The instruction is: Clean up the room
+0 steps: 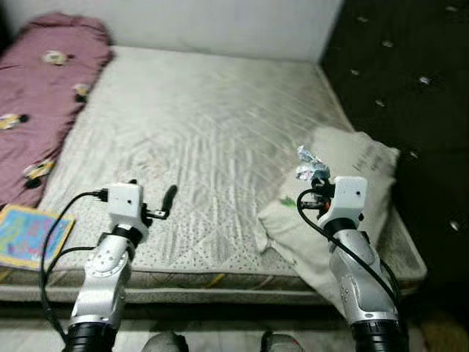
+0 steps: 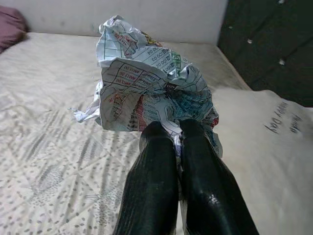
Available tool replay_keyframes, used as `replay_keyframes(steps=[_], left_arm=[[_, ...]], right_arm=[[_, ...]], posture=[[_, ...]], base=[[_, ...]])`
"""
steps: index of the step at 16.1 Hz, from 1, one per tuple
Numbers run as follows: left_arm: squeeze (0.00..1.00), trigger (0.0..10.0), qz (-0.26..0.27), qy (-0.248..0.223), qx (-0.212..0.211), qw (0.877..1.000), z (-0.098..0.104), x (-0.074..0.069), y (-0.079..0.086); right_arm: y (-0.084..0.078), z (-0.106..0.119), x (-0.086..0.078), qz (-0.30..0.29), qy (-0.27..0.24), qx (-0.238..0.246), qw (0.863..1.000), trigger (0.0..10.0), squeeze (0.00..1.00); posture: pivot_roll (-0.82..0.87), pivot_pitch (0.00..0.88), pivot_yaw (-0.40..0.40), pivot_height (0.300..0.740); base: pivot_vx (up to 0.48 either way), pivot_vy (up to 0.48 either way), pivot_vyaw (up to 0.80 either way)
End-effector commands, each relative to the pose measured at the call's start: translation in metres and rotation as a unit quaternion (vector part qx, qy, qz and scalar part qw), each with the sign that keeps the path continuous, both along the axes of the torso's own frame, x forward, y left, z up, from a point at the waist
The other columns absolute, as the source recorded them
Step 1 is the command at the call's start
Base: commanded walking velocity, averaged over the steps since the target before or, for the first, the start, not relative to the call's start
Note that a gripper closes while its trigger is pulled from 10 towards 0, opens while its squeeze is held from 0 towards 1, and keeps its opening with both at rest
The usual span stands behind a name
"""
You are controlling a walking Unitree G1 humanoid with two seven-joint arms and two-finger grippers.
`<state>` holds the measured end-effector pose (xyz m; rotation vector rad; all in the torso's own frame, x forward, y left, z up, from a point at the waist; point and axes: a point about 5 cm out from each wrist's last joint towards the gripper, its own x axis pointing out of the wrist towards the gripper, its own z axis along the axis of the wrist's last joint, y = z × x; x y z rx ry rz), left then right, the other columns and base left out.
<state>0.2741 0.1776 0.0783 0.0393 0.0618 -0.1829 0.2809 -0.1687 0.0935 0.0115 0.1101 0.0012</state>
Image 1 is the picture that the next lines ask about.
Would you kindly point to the white wrapper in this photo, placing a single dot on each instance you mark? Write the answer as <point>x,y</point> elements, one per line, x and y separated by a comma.
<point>311,163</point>

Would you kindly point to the blue yellow children's board book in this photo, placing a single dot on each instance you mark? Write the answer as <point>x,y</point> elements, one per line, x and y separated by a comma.
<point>29,236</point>

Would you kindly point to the cream pillow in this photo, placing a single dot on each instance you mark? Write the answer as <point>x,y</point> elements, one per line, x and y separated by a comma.
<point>366,165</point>

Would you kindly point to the white quilted mattress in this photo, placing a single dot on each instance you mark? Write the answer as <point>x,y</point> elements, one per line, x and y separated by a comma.
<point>198,125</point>

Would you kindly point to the purple cartoon print blanket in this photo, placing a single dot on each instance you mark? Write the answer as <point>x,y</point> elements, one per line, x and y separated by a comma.
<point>44,88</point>

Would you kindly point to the grey robot left leg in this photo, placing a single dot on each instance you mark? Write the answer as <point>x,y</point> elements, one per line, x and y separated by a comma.
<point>165,343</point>

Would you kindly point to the grey robot leg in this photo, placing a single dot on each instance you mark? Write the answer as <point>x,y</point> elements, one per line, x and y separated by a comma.
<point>165,343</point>
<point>282,344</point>

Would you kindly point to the black tufted headboard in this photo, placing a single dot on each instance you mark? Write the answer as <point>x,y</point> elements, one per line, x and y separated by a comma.
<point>410,88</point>

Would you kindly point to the grey robot right leg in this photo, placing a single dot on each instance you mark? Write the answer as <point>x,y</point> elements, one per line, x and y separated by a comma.
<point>282,344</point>

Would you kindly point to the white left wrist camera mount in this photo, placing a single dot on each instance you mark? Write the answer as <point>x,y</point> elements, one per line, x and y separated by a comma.
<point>124,202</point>

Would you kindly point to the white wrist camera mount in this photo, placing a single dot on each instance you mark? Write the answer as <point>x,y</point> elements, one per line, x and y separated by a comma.
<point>348,196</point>
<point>124,202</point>

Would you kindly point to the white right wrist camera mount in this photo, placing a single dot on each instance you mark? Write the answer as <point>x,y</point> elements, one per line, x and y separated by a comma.
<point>348,196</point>

